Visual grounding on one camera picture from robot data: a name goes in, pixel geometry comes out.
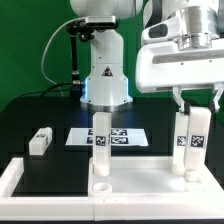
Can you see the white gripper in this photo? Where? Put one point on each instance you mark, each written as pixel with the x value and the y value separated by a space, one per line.
pixel 162 67

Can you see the white desk top panel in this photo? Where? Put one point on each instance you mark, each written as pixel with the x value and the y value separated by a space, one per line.
pixel 131 176

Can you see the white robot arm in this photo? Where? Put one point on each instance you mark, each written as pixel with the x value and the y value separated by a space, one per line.
pixel 113 49

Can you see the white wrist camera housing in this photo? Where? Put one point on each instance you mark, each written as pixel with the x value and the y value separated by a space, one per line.
pixel 162 32

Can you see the marker tag base plate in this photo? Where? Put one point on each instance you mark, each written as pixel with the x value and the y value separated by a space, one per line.
pixel 119 137

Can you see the grey camera on stand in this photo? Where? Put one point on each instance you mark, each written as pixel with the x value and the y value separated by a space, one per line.
pixel 101 22

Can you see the white U-shaped fence frame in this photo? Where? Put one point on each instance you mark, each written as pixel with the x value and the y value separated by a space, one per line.
pixel 103 206

